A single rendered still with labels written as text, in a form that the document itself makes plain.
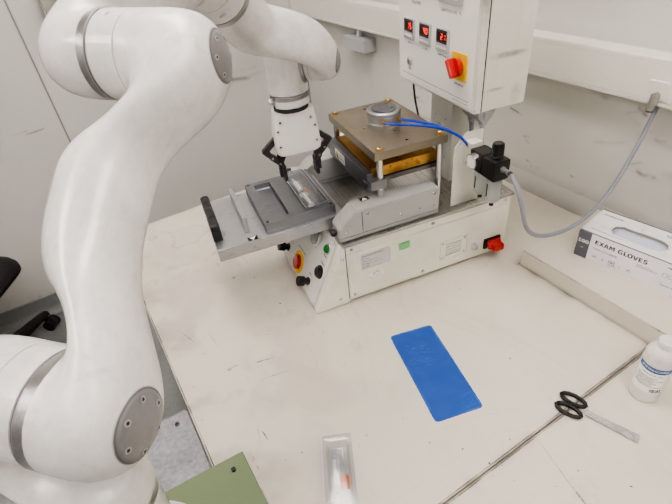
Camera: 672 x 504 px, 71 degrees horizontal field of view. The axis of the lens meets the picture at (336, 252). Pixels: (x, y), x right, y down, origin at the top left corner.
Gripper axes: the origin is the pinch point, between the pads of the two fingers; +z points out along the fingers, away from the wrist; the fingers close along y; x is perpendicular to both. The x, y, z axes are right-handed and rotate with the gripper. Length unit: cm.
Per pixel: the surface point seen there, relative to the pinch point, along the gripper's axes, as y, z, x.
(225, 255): -21.6, 9.2, -12.7
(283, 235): -8.4, 8.6, -11.9
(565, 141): 77, 11, 1
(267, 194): -8.4, 6.7, 4.3
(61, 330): -110, 105, 97
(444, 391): 13, 29, -48
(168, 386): -61, 105, 42
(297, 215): -4.3, 5.2, -10.6
